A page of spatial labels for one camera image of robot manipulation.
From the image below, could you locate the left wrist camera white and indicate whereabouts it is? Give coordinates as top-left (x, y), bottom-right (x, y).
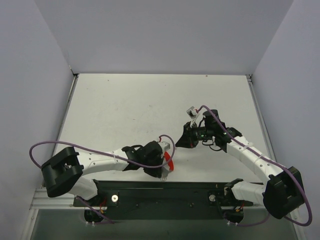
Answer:
top-left (158, 141), bottom-right (171, 153)

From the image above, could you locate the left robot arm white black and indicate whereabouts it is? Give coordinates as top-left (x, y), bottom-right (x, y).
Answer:
top-left (41, 141), bottom-right (171, 206)

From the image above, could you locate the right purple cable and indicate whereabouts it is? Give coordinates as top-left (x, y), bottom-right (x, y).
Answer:
top-left (194, 104), bottom-right (313, 227)

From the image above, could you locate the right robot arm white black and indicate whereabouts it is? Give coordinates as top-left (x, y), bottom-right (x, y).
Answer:
top-left (175, 107), bottom-right (305, 219)

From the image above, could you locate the metal key holder red handle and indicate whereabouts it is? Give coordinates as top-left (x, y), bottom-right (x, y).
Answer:
top-left (160, 151), bottom-right (174, 182)

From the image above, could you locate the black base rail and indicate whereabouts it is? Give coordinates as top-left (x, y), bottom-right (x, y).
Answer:
top-left (88, 181), bottom-right (253, 221)

